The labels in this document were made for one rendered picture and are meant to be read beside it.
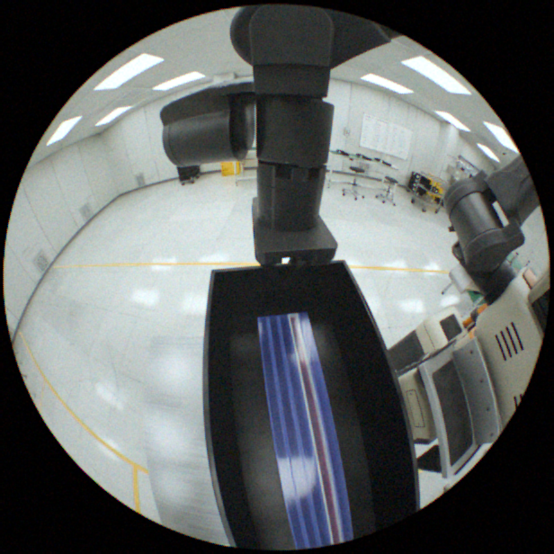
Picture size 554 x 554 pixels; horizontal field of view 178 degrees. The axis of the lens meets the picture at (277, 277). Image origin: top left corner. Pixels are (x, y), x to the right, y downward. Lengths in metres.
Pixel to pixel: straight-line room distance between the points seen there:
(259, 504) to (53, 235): 6.95
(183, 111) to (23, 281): 6.59
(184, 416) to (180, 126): 0.55
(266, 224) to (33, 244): 6.70
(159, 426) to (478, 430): 0.72
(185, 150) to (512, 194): 0.32
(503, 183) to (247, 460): 0.44
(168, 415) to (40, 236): 6.54
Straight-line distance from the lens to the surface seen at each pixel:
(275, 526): 0.32
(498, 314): 0.37
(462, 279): 0.40
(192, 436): 0.54
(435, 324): 0.79
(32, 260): 6.71
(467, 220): 0.26
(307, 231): 0.15
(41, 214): 6.90
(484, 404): 0.41
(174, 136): 0.15
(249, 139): 0.16
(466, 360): 0.39
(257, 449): 0.26
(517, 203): 0.26
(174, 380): 0.56
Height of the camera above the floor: 1.28
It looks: 48 degrees down
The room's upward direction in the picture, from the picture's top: straight up
